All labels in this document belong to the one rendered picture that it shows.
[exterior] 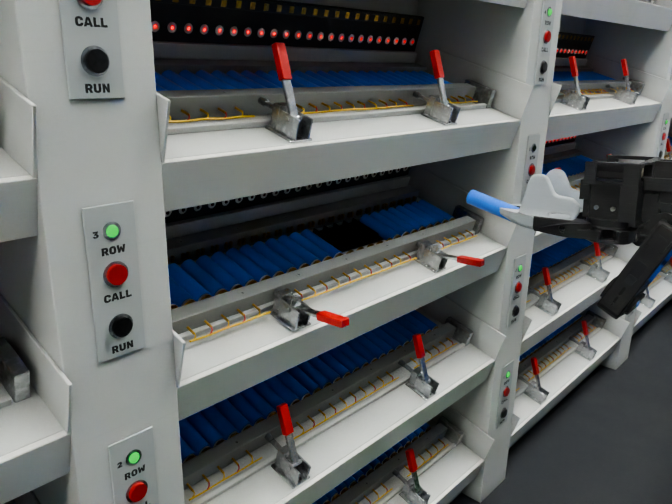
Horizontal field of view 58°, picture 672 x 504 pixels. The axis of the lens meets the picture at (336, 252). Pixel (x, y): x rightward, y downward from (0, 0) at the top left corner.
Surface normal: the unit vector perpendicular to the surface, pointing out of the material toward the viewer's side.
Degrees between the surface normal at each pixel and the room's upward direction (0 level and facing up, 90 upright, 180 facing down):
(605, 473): 0
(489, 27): 90
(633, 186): 90
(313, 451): 17
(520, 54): 90
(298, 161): 107
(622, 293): 88
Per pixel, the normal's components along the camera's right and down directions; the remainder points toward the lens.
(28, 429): 0.22, -0.85
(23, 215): 0.70, 0.48
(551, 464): 0.02, -0.95
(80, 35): 0.74, 0.22
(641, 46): -0.68, 0.21
